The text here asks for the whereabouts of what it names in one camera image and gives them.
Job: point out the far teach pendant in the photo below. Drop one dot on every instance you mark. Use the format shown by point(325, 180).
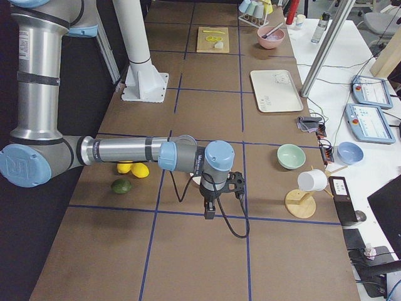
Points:
point(371, 91)

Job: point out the green lime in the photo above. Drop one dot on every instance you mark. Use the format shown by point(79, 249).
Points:
point(121, 186)

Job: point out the grey blue cup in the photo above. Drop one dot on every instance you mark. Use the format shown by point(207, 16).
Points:
point(258, 11)

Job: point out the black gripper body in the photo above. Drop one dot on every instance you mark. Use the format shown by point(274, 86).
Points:
point(208, 195)

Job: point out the orange black connector board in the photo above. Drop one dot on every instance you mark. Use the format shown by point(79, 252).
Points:
point(325, 145)

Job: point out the aluminium frame post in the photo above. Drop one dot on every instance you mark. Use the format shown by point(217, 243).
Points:
point(335, 27)

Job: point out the black box device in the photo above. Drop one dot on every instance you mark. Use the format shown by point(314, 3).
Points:
point(342, 201)

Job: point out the near teach pendant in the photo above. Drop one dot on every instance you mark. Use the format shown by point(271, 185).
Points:
point(369, 124)

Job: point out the red cylinder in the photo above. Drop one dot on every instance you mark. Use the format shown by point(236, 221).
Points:
point(293, 6)

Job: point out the white mug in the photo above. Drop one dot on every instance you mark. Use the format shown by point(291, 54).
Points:
point(313, 180)

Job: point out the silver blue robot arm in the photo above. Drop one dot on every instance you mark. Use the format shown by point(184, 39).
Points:
point(38, 151)

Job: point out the white steamed bun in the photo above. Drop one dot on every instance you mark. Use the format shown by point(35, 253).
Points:
point(219, 45)

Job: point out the clear water bottle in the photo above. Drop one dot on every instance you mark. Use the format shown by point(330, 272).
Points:
point(321, 27)

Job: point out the white cup rack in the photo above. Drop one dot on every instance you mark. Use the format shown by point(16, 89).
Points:
point(253, 21)

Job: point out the folded grey cloth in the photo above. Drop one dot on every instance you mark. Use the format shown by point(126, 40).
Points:
point(308, 124)

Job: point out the wooden mug stand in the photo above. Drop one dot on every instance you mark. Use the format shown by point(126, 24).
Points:
point(301, 204)

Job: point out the white bear tray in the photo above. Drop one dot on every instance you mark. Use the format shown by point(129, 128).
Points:
point(275, 91)

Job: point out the yellow cup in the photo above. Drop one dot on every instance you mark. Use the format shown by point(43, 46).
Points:
point(268, 7)

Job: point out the wooden cutting board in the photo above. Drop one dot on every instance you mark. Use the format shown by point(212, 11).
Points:
point(204, 46)

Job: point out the yellow lemon near lime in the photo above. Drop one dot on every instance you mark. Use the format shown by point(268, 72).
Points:
point(139, 170)

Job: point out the grey office chair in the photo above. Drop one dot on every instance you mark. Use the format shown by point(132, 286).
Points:
point(384, 25)

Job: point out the green bowl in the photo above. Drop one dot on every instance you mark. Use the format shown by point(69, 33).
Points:
point(291, 156)

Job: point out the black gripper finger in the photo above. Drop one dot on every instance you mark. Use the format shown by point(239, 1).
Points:
point(207, 214)
point(212, 211)

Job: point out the cream round plate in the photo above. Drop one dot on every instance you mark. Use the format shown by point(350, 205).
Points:
point(196, 179)

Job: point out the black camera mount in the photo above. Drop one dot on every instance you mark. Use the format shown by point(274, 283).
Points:
point(377, 270)

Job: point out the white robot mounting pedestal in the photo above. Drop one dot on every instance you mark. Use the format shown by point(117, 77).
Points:
point(143, 83)

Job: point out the light blue cup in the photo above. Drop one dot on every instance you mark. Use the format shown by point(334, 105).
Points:
point(244, 5)

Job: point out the white paper cup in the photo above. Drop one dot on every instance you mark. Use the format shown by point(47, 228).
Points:
point(299, 21)

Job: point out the pink bowl with ice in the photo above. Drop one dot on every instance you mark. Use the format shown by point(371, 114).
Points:
point(273, 40)

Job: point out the blue bowl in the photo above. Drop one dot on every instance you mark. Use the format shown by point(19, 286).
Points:
point(349, 153)

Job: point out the yellow plastic knife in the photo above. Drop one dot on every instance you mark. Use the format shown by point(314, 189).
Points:
point(211, 31)

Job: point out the black monitor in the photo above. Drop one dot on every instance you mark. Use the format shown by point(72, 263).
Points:
point(385, 205)

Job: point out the yellow lemon far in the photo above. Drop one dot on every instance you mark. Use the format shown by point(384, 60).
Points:
point(124, 167)

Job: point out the teach pendant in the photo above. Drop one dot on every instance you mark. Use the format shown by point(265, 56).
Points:
point(369, 124)
point(371, 91)

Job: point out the metal scoop black tip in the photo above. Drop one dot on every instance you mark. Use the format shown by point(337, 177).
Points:
point(269, 33)

